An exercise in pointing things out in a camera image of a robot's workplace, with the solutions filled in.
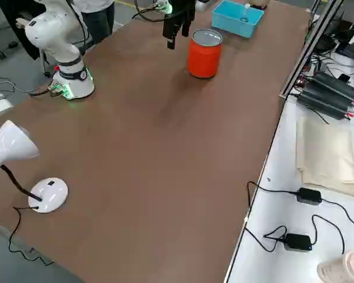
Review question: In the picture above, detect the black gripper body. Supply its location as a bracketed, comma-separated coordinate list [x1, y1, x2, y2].
[169, 0, 197, 18]

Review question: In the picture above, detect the grey bin lid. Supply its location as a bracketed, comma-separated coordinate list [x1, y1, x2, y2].
[193, 29, 223, 47]

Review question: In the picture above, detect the clear water bottle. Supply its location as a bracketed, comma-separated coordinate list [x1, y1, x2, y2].
[239, 3, 252, 23]

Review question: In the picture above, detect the orange round bin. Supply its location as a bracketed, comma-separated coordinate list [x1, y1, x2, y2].
[187, 28, 223, 80]

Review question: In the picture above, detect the blue plastic tray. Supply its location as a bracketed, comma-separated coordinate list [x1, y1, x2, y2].
[211, 0, 266, 39]

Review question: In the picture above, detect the black finned power supply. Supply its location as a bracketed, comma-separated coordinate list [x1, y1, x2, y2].
[296, 87, 354, 121]
[309, 71, 354, 100]

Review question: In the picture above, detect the beige cloth bag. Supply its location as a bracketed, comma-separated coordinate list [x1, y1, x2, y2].
[295, 116, 354, 199]

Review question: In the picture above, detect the white desk lamp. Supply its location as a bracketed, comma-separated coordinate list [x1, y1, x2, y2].
[0, 120, 69, 214]

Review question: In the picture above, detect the black power adapter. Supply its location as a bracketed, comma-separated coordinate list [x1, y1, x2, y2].
[283, 233, 312, 252]
[296, 187, 323, 205]

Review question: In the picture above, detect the black looped cable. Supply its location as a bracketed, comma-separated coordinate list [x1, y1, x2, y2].
[131, 0, 190, 23]

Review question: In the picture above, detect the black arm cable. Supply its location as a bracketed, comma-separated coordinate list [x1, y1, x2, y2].
[65, 0, 92, 57]

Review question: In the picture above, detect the aluminium frame post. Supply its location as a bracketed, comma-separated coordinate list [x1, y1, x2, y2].
[279, 0, 344, 100]

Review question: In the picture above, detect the black adapter cable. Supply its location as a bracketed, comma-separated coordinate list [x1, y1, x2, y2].
[246, 180, 354, 231]
[243, 214, 347, 256]

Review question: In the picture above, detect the black lamp cable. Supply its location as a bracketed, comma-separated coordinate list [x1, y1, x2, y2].
[8, 205, 55, 266]

